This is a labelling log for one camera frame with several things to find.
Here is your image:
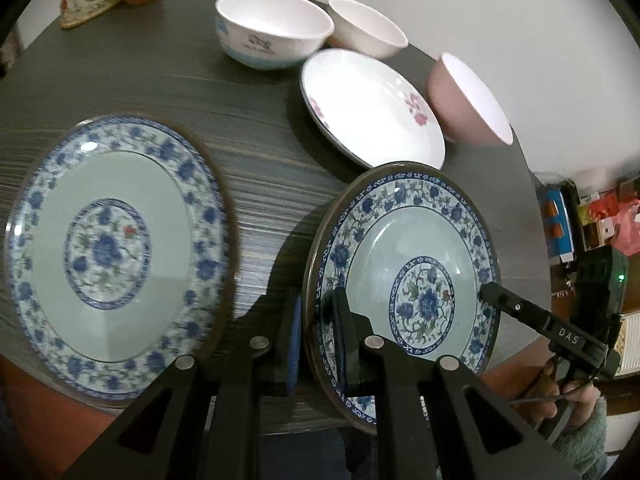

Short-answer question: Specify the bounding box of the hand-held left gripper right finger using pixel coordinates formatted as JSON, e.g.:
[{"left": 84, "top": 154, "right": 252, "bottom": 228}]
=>
[{"left": 320, "top": 287, "right": 593, "bottom": 480}]

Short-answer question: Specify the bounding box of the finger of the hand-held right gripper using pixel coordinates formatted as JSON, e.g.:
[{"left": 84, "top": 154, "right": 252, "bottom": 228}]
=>
[{"left": 479, "top": 281, "right": 596, "bottom": 361}]

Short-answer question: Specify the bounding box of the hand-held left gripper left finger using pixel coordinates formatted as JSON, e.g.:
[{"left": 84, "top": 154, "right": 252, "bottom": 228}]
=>
[{"left": 62, "top": 287, "right": 307, "bottom": 480}]

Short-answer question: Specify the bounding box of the deep blue floral plate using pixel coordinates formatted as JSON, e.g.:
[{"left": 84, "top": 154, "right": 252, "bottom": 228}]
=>
[{"left": 301, "top": 161, "right": 502, "bottom": 436}]

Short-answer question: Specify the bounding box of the pink bowl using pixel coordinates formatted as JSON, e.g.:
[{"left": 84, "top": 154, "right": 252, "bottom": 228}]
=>
[{"left": 426, "top": 52, "right": 516, "bottom": 147}]

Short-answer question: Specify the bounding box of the large blue floral plate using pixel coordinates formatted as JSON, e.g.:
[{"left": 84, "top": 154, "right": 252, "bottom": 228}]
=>
[{"left": 2, "top": 114, "right": 236, "bottom": 407}]

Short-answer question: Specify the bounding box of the white plate with pink flowers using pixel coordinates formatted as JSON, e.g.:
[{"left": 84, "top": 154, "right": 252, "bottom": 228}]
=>
[{"left": 299, "top": 49, "right": 447, "bottom": 171}]

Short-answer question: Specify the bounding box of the white bowl with blue print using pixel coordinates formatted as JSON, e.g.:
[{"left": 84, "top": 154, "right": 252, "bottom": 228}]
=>
[{"left": 215, "top": 0, "right": 335, "bottom": 71}]

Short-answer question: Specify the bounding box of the person's right forearm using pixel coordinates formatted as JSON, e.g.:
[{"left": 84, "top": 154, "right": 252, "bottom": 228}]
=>
[{"left": 550, "top": 395, "right": 608, "bottom": 480}]

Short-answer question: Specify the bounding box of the person's right hand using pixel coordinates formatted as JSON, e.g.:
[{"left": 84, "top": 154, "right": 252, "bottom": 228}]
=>
[{"left": 520, "top": 360, "right": 603, "bottom": 426}]

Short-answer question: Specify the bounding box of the white radiator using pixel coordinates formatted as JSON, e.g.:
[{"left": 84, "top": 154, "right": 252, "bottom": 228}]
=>
[{"left": 612, "top": 310, "right": 640, "bottom": 376}]

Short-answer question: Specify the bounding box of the red plastic bag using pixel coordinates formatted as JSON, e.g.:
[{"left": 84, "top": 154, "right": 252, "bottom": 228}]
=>
[{"left": 587, "top": 195, "right": 640, "bottom": 256}]

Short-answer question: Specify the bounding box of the blue box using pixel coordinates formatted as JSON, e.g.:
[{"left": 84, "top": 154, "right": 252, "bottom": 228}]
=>
[{"left": 537, "top": 185, "right": 576, "bottom": 261}]

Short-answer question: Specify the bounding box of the small white bowl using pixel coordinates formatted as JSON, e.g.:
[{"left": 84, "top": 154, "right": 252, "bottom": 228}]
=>
[{"left": 327, "top": 0, "right": 410, "bottom": 60}]

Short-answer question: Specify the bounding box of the black cable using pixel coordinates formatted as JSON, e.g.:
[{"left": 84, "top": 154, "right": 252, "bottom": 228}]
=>
[{"left": 507, "top": 355, "right": 576, "bottom": 443}]

